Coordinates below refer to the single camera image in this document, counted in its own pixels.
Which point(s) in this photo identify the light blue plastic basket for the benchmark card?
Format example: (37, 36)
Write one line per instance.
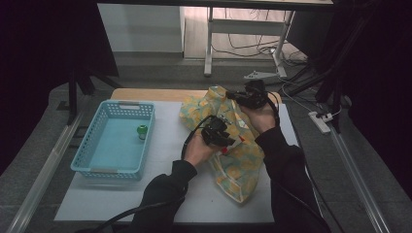
(114, 149)

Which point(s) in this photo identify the white metal desk frame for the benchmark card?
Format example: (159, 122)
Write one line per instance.
(246, 27)

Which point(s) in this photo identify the yellow floral patterned shirt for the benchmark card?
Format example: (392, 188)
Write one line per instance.
(239, 161)

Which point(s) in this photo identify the white power strip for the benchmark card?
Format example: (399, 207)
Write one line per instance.
(319, 122)

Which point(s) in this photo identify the white cabinet panel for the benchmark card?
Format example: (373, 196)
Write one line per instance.
(141, 27)

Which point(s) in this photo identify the black metal stand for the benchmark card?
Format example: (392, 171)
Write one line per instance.
(333, 74)
(74, 97)

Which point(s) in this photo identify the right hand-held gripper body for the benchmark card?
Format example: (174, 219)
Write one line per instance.
(254, 93)

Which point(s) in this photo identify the person's left hand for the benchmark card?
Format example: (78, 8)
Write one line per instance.
(197, 150)

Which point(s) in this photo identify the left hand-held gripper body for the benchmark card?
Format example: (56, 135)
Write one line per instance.
(213, 129)

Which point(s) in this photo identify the person's right hand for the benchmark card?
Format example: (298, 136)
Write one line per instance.
(262, 118)

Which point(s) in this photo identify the aluminium rail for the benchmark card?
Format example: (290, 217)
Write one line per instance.
(356, 181)
(42, 174)

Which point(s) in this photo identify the white paper sheet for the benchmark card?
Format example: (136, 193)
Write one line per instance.
(168, 136)

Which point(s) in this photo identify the small green bottle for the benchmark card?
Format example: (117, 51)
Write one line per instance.
(142, 131)

